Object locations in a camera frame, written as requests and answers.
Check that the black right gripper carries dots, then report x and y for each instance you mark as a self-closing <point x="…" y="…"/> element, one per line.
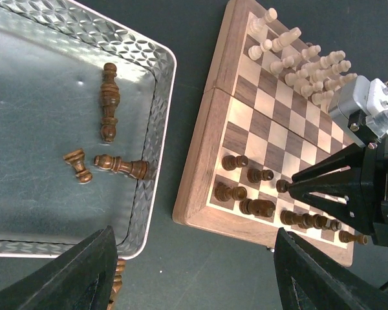
<point x="367" y="208"/>

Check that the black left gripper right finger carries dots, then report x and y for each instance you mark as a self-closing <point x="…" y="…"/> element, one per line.
<point x="309" y="279"/>

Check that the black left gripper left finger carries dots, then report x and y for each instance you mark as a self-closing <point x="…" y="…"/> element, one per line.
<point x="80" y="278"/>

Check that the dark chess rook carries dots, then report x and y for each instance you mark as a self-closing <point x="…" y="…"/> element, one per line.
<point x="347" y="237"/>

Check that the dark chess piece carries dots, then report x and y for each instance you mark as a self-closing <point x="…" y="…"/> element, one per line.
<point x="307" y="221"/>

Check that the dark chess pawn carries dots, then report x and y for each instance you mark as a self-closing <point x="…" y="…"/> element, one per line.
<point x="231" y="162"/>
<point x="282" y="186"/>

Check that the dark corner rook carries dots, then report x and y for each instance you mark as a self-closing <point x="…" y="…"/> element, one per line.
<point x="225" y="193"/>

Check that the wooden chess board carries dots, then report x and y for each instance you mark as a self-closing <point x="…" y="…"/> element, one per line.
<point x="245" y="110"/>

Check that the white chess pieces row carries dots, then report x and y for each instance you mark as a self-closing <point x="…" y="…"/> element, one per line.
<point x="312" y="76"/>

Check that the dark pawn in tray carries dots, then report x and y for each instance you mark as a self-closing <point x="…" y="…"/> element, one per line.
<point x="76" y="159"/>

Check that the dark bishop in tray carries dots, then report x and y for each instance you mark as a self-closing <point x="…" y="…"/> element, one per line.
<point x="135" y="169"/>

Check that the pink metal tray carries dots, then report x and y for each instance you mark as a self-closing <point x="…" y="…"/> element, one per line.
<point x="52" y="55"/>

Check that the dark queen in tray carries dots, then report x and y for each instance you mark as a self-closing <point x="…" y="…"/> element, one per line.
<point x="110" y="98"/>

